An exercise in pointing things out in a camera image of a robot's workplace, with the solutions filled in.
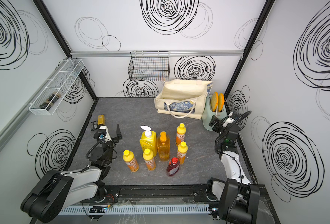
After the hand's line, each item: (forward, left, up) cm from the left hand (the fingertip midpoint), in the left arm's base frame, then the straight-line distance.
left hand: (108, 125), depth 78 cm
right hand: (+6, -65, +1) cm, 65 cm away
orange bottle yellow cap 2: (-14, -41, -1) cm, 44 cm away
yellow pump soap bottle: (-8, -24, 0) cm, 25 cm away
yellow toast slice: (+20, -64, +2) cm, 67 cm away
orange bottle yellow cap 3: (-17, -25, 0) cm, 30 cm away
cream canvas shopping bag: (+28, -45, -4) cm, 53 cm away
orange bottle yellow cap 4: (-18, -15, 0) cm, 24 cm away
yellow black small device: (+16, +15, -17) cm, 28 cm away
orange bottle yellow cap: (-3, -41, -2) cm, 42 cm away
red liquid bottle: (-20, -37, -5) cm, 43 cm away
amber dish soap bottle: (-10, -32, -3) cm, 34 cm away
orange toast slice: (+19, -68, +3) cm, 70 cm away
